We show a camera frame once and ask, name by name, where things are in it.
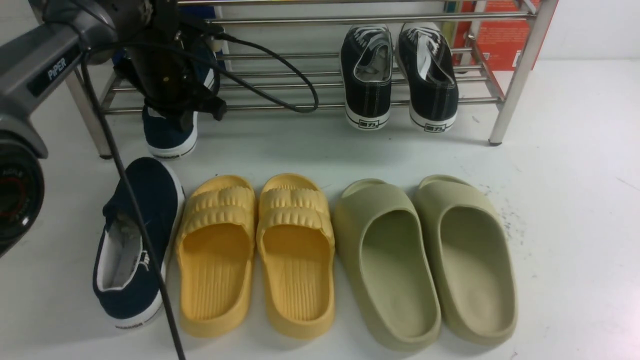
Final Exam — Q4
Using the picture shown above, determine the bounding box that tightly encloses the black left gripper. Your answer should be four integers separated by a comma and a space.
116, 0, 227, 132

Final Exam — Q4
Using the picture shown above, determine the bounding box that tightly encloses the navy slip-on shoe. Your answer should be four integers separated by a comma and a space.
92, 157, 185, 330
141, 39, 220, 160

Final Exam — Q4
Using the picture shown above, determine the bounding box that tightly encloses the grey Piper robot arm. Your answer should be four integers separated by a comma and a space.
1, 0, 227, 255

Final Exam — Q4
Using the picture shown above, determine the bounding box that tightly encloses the blue box behind rack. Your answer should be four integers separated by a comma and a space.
112, 6, 230, 79

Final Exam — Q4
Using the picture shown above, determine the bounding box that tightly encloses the stainless steel shoe rack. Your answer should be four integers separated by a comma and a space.
67, 0, 559, 160

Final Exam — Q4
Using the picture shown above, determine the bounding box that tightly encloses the red box behind rack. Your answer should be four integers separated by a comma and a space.
443, 0, 530, 71

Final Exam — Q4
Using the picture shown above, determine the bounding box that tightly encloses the left yellow slide sandal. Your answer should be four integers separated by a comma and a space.
174, 175, 257, 338

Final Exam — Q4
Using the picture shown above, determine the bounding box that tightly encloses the yellow slide sandal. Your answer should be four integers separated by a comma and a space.
174, 175, 257, 338
256, 173, 336, 340

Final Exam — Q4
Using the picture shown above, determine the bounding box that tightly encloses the left black canvas sneaker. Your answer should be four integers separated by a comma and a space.
339, 23, 394, 132

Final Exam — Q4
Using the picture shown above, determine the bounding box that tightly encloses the black canvas sneaker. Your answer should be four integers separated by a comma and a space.
395, 22, 460, 133
339, 23, 394, 132

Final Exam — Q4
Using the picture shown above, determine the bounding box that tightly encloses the right yellow slide sandal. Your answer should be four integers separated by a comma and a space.
256, 173, 336, 340

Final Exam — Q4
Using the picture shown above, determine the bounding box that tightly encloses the right black canvas sneaker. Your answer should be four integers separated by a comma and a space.
395, 22, 460, 133

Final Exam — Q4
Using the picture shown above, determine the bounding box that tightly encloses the left olive slide sandal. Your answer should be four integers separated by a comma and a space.
332, 178, 442, 353

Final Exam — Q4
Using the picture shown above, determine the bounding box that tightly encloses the olive slide sandal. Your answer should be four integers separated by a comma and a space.
332, 178, 442, 353
413, 174, 518, 346

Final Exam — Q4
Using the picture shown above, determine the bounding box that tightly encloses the right olive slide sandal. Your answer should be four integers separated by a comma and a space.
413, 174, 518, 346

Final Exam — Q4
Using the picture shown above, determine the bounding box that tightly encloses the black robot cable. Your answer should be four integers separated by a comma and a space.
80, 30, 320, 360

